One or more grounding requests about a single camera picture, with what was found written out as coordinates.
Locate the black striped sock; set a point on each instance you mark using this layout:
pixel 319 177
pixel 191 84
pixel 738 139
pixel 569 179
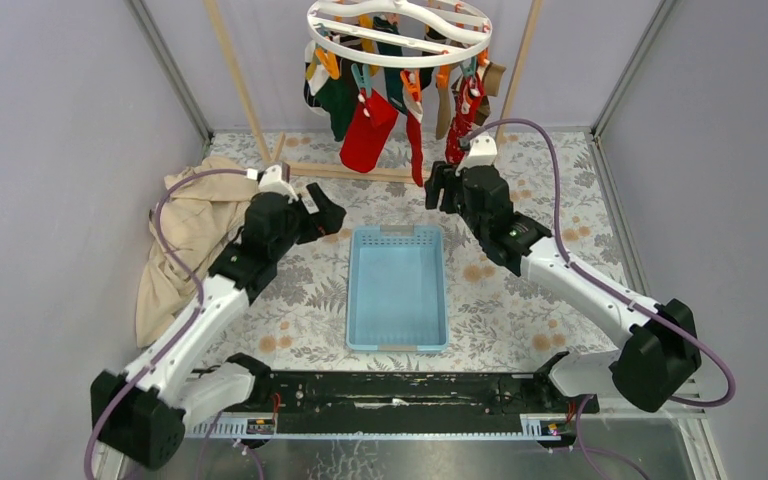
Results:
pixel 311 76

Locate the tan brown sock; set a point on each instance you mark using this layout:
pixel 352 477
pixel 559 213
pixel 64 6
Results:
pixel 491 75

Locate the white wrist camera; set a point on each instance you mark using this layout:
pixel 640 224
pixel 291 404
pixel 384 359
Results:
pixel 482 151
pixel 276 179

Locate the beige crumpled cloth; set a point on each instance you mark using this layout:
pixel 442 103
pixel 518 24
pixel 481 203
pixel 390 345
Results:
pixel 196 222

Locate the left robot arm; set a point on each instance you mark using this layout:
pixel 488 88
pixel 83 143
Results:
pixel 144 411

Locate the red patterned sock pair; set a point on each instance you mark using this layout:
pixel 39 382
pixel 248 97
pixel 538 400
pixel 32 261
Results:
pixel 467 100

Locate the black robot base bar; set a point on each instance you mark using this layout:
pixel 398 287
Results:
pixel 411 403

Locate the plain red sock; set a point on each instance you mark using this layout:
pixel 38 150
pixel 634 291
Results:
pixel 372 122

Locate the dark green sock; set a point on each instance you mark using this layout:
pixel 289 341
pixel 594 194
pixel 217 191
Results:
pixel 336 99

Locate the red snowflake sock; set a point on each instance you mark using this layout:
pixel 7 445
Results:
pixel 414 136

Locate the white round clip hanger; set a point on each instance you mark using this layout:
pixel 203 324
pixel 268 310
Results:
pixel 400 34

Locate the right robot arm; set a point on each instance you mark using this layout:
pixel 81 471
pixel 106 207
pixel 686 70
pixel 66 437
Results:
pixel 650 361

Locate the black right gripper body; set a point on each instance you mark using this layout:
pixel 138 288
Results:
pixel 468 213

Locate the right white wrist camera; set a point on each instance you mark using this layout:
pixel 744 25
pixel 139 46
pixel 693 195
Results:
pixel 482 151

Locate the wooden drying rack frame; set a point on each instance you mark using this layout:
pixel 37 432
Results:
pixel 402 88

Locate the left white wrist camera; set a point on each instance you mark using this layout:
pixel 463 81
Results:
pixel 276 179

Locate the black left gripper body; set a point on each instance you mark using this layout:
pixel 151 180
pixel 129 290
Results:
pixel 293 220

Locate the light blue plastic basket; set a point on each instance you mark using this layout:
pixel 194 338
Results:
pixel 397 290

